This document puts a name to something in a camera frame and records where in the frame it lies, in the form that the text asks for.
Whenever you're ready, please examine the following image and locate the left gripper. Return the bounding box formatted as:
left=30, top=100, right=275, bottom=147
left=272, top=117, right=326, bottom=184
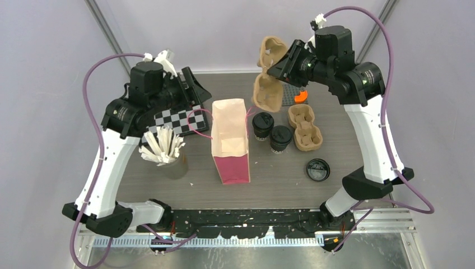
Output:
left=150, top=67, right=211, bottom=114

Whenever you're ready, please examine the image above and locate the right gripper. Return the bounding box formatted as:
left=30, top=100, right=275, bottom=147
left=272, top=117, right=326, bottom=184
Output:
left=267, top=39, right=332, bottom=87

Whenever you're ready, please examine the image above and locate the paper cakes gift bag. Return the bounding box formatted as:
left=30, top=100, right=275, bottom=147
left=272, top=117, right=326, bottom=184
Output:
left=187, top=98, right=258, bottom=185

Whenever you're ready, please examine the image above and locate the black plastic cup lid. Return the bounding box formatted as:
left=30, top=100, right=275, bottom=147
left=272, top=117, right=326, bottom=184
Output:
left=252, top=112, right=274, bottom=131

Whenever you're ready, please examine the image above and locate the black paper coffee cup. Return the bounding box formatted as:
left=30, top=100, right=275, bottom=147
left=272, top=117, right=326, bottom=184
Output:
left=252, top=112, right=274, bottom=141

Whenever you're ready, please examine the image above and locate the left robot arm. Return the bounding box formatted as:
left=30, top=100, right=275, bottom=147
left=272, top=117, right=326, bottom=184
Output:
left=62, top=62, right=211, bottom=238

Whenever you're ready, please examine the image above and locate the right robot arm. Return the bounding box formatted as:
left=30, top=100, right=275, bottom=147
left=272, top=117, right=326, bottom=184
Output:
left=268, top=25, right=414, bottom=230

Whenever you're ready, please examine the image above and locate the grey lego baseplate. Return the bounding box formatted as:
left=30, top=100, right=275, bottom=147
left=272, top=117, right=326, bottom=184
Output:
left=282, top=83, right=308, bottom=106

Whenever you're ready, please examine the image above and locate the black white chessboard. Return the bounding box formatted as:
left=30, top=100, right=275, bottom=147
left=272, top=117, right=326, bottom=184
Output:
left=148, top=105, right=209, bottom=139

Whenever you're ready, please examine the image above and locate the orange plastic piece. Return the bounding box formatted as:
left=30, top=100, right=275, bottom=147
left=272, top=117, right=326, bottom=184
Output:
left=294, top=90, right=308, bottom=104

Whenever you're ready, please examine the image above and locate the brown cardboard cup carrier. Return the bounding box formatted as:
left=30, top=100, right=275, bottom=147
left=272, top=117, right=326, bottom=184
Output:
left=288, top=104, right=323, bottom=152

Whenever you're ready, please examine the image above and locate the silver tin can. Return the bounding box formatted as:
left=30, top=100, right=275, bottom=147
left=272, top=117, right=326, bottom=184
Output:
left=160, top=154, right=189, bottom=179

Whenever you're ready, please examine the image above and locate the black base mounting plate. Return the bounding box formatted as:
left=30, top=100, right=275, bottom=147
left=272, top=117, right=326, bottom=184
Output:
left=163, top=207, right=357, bottom=240

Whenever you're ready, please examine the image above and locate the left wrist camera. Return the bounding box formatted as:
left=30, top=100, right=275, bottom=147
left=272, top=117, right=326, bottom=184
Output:
left=143, top=49, right=178, bottom=77

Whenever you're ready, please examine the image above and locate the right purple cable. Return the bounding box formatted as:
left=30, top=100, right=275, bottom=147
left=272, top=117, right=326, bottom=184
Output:
left=315, top=5, right=435, bottom=255

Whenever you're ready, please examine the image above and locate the purple cable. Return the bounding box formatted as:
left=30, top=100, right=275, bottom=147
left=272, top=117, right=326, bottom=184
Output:
left=69, top=53, right=197, bottom=269
left=315, top=5, right=435, bottom=255

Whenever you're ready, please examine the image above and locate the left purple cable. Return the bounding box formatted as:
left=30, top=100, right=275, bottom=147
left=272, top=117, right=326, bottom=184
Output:
left=69, top=53, right=197, bottom=269

